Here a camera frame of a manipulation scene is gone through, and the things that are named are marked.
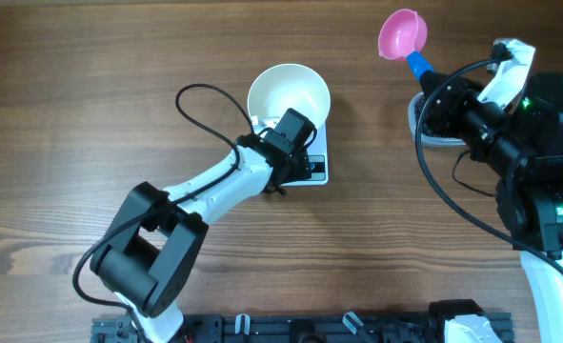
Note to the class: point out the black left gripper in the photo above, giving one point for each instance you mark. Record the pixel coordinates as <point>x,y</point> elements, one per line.
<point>300,165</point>

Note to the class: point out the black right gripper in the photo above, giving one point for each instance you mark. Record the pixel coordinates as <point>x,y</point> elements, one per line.
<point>440,110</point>

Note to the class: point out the pink scoop blue handle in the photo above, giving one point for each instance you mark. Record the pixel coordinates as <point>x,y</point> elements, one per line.
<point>402,38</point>

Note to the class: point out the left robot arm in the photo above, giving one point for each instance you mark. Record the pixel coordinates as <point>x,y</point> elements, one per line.
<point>150,248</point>

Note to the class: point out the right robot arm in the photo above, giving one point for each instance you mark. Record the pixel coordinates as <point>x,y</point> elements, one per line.
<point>525,149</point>

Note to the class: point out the white digital kitchen scale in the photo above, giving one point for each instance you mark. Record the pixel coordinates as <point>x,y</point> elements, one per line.
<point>317,153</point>

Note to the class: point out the white round bowl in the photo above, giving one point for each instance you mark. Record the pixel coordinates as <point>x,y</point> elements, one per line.
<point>288,86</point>

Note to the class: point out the black beans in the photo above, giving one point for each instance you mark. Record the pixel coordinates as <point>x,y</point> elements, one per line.
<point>418,108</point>

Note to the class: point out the clear plastic food container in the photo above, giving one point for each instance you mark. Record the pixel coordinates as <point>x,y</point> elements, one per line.
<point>428,138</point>

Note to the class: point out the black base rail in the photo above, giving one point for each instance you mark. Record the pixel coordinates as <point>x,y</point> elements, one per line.
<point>444,321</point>

